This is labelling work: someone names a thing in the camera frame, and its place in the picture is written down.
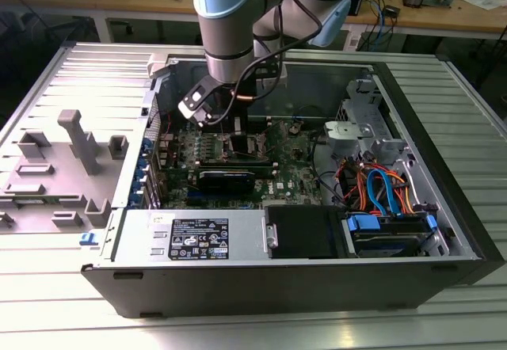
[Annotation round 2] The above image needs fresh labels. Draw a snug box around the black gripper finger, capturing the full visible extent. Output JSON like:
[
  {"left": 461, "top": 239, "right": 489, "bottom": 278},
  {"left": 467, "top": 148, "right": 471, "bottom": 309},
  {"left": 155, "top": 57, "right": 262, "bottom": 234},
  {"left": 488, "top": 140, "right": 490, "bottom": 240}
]
[{"left": 231, "top": 116, "right": 250, "bottom": 157}]

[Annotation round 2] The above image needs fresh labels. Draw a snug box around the silver square CPU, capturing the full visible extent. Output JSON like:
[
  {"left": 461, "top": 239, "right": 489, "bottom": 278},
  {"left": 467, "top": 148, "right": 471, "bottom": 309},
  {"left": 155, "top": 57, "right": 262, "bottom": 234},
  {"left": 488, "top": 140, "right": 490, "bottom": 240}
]
[{"left": 227, "top": 134, "right": 259, "bottom": 157}]

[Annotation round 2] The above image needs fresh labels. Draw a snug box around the metal socket cover frame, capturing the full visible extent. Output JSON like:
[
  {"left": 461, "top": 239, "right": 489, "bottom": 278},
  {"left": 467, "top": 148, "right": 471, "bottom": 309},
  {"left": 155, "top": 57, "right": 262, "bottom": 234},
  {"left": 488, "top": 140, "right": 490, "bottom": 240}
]
[{"left": 257, "top": 121, "right": 290, "bottom": 156}]

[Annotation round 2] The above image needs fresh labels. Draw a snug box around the metal CPU socket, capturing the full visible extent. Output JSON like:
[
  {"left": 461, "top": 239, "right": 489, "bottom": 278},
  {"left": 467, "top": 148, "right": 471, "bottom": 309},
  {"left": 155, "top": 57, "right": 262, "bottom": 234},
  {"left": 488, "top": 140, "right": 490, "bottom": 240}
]
[{"left": 219, "top": 131, "right": 273, "bottom": 160}]

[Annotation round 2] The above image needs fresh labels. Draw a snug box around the black graphics card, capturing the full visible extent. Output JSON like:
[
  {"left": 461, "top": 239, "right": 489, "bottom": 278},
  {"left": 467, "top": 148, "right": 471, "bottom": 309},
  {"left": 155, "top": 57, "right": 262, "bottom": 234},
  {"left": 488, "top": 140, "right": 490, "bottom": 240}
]
[{"left": 196, "top": 169, "right": 257, "bottom": 197}]

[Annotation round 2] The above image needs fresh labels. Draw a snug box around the green motherboard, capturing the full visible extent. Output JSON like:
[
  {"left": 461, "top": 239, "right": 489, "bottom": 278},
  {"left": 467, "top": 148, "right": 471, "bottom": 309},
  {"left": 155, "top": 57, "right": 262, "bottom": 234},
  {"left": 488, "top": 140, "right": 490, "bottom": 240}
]
[{"left": 156, "top": 116, "right": 340, "bottom": 211}]

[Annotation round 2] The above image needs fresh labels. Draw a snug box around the light grey case latch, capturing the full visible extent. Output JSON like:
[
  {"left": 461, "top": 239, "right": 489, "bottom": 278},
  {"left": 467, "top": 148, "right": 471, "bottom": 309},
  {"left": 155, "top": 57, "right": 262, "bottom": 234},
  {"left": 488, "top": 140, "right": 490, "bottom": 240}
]
[{"left": 145, "top": 54, "right": 175, "bottom": 81}]

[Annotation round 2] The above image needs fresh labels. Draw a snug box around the silver power supply unit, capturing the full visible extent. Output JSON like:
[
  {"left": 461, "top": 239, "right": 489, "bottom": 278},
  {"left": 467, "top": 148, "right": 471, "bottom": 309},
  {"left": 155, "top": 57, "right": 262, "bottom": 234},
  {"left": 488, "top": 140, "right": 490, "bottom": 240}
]
[{"left": 112, "top": 208, "right": 279, "bottom": 263}]

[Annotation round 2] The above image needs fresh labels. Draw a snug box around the silver metal drive cage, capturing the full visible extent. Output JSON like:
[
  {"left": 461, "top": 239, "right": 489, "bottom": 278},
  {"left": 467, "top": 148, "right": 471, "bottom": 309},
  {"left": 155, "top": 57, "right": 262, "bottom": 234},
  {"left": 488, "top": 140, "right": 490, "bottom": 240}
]
[{"left": 322, "top": 76, "right": 417, "bottom": 169}]

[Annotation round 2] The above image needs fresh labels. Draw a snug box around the black open PC case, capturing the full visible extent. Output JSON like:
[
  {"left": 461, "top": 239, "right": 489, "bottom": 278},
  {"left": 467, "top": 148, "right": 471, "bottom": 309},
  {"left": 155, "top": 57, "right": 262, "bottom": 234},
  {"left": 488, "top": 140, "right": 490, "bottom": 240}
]
[{"left": 80, "top": 42, "right": 507, "bottom": 320}]

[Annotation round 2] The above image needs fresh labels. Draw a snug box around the wooden workbench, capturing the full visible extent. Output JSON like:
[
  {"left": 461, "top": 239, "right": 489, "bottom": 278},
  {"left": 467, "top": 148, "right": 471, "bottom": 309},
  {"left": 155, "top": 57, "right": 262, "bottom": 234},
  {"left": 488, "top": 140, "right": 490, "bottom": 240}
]
[{"left": 0, "top": 0, "right": 507, "bottom": 44}]

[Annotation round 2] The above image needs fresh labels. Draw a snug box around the hard disk in blue carrier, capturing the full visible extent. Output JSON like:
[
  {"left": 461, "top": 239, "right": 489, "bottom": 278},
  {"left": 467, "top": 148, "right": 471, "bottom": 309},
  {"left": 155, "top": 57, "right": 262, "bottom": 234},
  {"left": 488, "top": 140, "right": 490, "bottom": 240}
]
[{"left": 342, "top": 211, "right": 439, "bottom": 259}]

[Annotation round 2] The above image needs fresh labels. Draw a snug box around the grey plastic parts rack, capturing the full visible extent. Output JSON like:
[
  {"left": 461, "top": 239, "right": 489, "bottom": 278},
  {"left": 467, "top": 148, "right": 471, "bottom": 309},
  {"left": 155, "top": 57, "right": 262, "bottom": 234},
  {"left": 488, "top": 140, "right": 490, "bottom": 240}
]
[{"left": 0, "top": 108, "right": 132, "bottom": 234}]

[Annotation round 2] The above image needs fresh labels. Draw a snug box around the white paper sheet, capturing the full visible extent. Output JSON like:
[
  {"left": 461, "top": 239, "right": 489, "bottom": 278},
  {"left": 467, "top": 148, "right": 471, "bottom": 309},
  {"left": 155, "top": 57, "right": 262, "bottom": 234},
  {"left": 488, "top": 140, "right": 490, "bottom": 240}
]
[{"left": 459, "top": 0, "right": 507, "bottom": 11}]

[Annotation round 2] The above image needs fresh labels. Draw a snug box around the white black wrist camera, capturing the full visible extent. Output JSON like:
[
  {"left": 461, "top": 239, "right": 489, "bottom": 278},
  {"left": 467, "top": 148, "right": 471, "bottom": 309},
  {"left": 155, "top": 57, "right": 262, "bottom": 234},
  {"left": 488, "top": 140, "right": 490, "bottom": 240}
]
[{"left": 177, "top": 75, "right": 219, "bottom": 127}]

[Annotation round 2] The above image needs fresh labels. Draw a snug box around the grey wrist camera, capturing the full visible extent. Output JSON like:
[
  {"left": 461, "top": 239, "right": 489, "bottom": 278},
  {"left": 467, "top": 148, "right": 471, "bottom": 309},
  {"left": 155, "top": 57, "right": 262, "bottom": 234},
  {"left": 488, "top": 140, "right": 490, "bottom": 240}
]
[{"left": 255, "top": 59, "right": 288, "bottom": 89}]

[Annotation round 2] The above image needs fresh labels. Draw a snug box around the silver metal bracket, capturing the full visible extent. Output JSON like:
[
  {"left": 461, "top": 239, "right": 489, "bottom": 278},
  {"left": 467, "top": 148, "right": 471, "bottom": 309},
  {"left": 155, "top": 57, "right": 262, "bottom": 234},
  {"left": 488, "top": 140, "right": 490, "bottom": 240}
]
[{"left": 322, "top": 120, "right": 376, "bottom": 150}]

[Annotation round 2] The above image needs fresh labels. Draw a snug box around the blue flat data wire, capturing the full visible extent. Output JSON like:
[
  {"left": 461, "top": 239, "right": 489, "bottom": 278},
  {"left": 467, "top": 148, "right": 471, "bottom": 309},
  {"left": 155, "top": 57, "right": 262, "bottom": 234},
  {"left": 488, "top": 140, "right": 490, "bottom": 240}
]
[
  {"left": 366, "top": 169, "right": 387, "bottom": 215},
  {"left": 382, "top": 171, "right": 402, "bottom": 217}
]

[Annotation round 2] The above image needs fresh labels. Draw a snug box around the orange power wire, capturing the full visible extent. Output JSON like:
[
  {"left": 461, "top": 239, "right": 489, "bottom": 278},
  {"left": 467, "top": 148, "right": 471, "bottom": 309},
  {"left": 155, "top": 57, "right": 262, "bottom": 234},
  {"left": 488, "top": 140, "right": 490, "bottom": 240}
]
[{"left": 386, "top": 169, "right": 419, "bottom": 213}]

